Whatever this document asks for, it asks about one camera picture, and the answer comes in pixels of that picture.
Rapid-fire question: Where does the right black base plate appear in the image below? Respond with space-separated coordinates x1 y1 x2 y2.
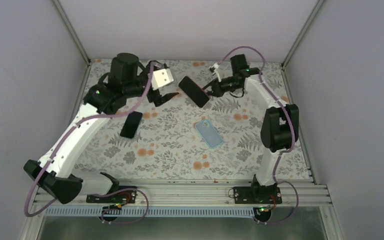
232 185 283 205

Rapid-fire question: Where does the floral patterned table mat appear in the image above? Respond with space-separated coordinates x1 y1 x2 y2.
59 58 312 182

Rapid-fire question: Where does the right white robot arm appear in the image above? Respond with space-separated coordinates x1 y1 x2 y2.
204 54 299 204

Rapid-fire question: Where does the aluminium mounting rail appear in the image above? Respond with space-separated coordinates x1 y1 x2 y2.
32 178 333 208

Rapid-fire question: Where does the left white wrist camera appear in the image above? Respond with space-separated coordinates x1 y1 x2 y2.
151 68 175 90

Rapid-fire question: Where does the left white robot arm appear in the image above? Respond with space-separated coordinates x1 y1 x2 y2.
23 53 175 204

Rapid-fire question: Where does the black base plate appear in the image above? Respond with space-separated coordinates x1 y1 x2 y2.
232 185 283 205
86 186 137 205

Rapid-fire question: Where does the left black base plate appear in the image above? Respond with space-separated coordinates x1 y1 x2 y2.
86 186 137 205

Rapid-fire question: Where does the light blue phone case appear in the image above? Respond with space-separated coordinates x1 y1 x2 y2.
194 119 224 149

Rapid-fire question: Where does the white slotted cable duct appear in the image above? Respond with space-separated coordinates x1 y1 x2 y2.
45 206 255 218

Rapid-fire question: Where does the black phone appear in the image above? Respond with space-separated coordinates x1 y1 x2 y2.
119 111 143 139
178 76 210 108

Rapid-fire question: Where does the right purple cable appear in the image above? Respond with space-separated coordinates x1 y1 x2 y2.
216 45 300 225

